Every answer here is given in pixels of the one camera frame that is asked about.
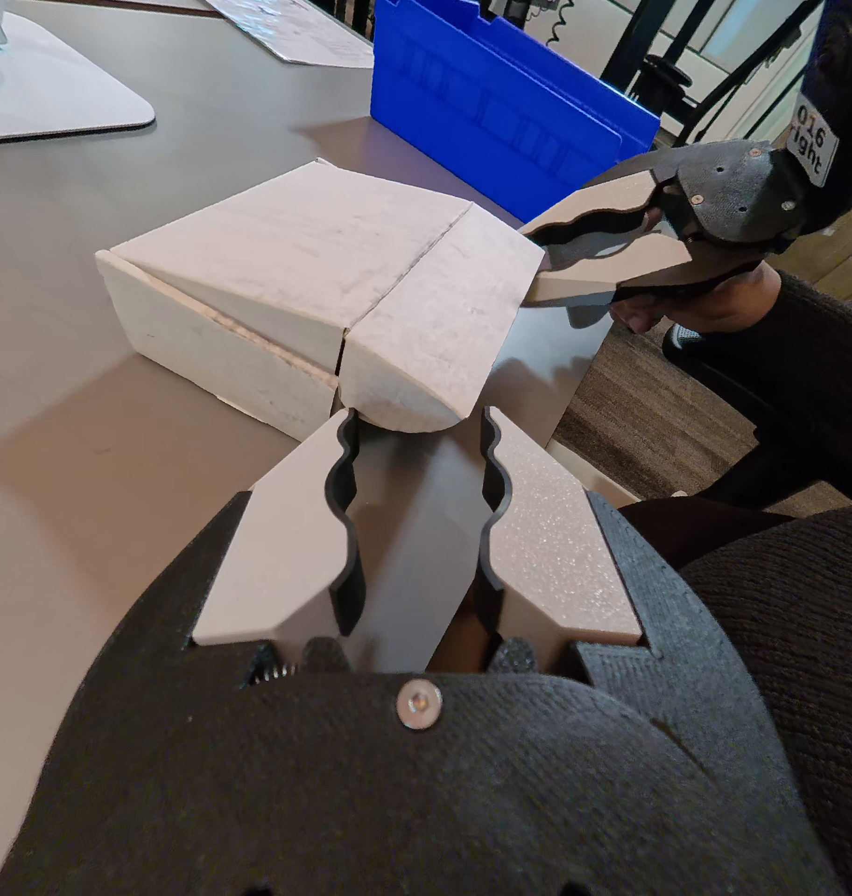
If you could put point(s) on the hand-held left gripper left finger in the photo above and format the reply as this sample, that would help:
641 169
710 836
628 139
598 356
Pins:
279 560

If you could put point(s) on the grey desk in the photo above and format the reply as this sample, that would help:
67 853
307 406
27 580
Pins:
82 434

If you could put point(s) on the white document stand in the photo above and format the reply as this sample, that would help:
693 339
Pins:
61 91

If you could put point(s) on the person's right forearm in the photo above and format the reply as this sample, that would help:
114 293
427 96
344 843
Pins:
818 392

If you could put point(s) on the person's right hand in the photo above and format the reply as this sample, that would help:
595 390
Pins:
720 304

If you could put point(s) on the blue-edged paper sheet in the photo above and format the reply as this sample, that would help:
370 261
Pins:
300 31

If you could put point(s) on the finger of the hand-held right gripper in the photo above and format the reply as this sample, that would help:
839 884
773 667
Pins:
601 197
622 262

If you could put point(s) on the white cardboard mailer box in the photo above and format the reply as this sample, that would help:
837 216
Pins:
293 238

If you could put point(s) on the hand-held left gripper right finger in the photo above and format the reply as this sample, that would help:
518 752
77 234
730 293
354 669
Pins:
566 560

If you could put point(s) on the blue plastic bin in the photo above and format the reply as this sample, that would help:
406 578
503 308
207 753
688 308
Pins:
482 105

